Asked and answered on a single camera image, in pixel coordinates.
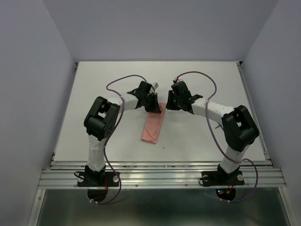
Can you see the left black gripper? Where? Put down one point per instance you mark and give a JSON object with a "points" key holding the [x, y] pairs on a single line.
{"points": [[154, 108]]}

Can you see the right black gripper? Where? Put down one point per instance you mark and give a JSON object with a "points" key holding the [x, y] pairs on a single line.
{"points": [[169, 105]]}

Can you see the pink satin napkin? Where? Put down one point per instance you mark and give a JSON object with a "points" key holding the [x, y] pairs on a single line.
{"points": [[153, 125]]}

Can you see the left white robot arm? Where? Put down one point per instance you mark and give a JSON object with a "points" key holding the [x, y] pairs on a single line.
{"points": [[101, 122]]}

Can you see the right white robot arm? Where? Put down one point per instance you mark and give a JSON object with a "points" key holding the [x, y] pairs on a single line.
{"points": [[239, 129]]}

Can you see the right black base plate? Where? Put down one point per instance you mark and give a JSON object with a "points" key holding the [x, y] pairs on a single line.
{"points": [[218, 178]]}

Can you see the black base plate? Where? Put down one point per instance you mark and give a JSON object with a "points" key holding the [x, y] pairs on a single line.
{"points": [[218, 178], [109, 179]]}

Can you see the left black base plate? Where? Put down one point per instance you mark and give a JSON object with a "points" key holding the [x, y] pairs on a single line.
{"points": [[109, 179]]}

